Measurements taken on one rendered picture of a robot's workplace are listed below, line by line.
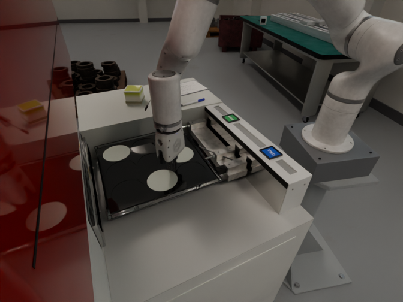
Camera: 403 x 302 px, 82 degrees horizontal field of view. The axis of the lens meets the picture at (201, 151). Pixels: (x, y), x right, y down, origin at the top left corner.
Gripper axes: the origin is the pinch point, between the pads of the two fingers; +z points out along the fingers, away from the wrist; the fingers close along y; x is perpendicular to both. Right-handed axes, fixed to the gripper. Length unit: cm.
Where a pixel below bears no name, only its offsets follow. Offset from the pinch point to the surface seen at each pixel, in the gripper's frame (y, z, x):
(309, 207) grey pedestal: 36, 32, -49
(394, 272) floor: 68, 92, -110
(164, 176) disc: -4.2, 2.0, 0.2
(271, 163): 12.7, -4.0, -30.5
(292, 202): 9.5, 6.2, -40.2
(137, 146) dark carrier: 4.8, 2.1, 19.6
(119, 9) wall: 674, 52, 693
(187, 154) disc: 10.0, 2.0, -0.2
